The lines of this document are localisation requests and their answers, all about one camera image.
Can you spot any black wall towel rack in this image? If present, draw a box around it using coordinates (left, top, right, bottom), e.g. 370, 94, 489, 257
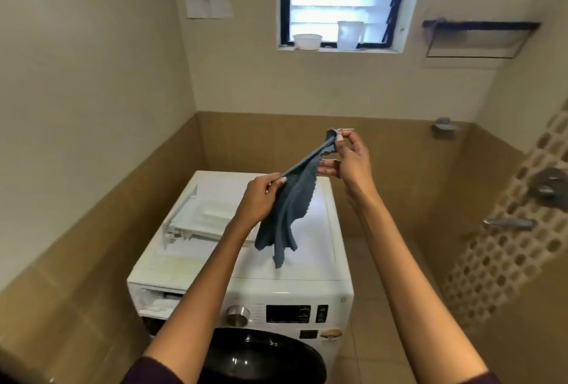
421, 18, 543, 60

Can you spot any white detergent drawer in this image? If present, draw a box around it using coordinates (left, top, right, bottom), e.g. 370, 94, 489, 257
162, 183, 262, 250

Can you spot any silver control knob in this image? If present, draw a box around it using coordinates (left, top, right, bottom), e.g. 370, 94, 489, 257
225, 304, 251, 328

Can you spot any white washing machine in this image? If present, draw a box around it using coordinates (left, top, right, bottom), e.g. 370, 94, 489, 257
127, 170, 355, 384

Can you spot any person's left forearm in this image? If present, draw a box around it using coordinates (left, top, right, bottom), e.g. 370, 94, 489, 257
144, 215, 267, 373

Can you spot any translucent plastic jug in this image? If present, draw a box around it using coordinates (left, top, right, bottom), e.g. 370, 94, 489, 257
337, 20, 367, 51

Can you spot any person's left hand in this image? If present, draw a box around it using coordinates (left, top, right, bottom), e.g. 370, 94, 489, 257
231, 172, 288, 233

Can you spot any blue cloth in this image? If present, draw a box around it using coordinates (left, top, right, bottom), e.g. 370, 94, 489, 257
254, 128, 343, 270

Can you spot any person's dark patterned right sleeve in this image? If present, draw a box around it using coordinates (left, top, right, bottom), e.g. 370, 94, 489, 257
459, 370, 502, 384

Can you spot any person's dark patterned sleeve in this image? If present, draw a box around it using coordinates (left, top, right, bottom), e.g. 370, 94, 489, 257
122, 356, 185, 384
459, 370, 502, 384

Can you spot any person's right hand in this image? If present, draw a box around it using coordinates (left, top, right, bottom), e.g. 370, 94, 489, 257
317, 128, 379, 199

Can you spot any person's right forearm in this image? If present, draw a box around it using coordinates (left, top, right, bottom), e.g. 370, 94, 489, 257
349, 188, 489, 384

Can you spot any black display panel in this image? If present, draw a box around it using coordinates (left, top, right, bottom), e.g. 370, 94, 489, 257
265, 304, 312, 325

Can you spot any chrome wall tap lever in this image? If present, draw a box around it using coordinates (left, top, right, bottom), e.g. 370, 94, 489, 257
482, 215, 536, 233

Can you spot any chrome shower valve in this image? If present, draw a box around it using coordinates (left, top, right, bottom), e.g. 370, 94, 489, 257
528, 167, 568, 212

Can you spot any white container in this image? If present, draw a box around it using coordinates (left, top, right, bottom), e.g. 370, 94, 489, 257
292, 33, 324, 51

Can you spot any person's dark patterned left sleeve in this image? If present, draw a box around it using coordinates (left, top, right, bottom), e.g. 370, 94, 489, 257
122, 356, 185, 384

